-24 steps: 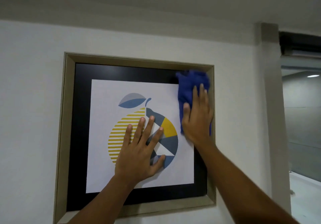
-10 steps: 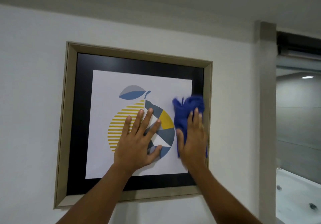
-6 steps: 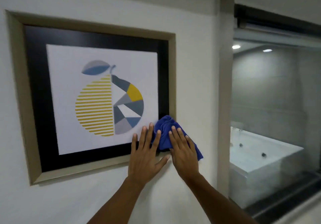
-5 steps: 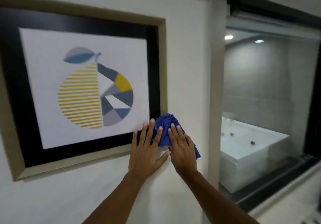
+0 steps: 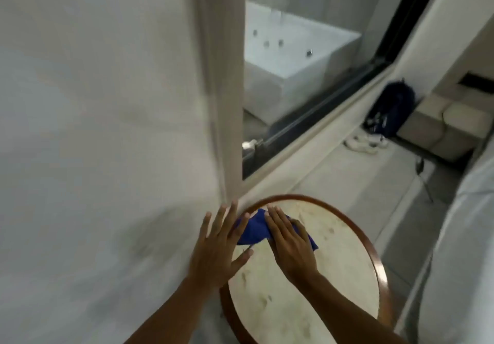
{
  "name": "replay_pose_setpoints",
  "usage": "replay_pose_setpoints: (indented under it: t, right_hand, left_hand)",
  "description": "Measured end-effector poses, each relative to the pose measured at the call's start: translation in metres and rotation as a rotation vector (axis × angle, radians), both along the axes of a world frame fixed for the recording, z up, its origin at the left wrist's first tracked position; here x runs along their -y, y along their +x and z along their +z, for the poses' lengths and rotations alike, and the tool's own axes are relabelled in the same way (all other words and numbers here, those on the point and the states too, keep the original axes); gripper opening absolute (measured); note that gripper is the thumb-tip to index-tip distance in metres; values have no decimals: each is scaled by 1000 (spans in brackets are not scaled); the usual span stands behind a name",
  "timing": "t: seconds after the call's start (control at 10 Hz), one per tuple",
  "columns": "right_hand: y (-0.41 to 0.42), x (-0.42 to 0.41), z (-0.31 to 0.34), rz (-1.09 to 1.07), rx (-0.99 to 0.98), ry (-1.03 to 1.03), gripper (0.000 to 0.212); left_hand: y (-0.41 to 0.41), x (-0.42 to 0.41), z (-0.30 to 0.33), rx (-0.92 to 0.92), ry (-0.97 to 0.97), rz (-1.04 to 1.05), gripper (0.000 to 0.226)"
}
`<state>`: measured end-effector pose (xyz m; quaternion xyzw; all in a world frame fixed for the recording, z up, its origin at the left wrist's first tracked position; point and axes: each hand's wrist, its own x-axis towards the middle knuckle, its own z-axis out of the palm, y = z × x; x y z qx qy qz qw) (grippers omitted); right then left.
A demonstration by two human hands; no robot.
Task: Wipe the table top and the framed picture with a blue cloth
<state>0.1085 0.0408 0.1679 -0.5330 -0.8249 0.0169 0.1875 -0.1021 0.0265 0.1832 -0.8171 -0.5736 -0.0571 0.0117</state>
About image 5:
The person's right fingers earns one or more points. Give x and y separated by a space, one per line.
281 224

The round wooden-rimmed marble table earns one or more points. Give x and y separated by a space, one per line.
328 278

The person's right hand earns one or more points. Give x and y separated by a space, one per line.
291 249

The metal window latch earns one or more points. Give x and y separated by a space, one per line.
251 148

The person's left forearm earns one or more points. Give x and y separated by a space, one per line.
177 313

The white bathtub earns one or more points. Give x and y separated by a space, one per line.
293 66

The person's left middle finger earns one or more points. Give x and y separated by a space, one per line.
220 222

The beige cushioned sofa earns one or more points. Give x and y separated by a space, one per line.
444 124

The blue cleaning cloth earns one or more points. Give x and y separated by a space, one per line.
251 232

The person's right forearm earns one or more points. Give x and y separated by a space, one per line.
347 309

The white bed sheet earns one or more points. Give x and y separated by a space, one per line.
463 259

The black window frame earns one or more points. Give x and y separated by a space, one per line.
308 121

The person's left hand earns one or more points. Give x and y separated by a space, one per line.
214 255

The person's left thumb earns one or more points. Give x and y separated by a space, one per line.
242 259

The dark blue backpack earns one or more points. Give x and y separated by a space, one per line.
391 104

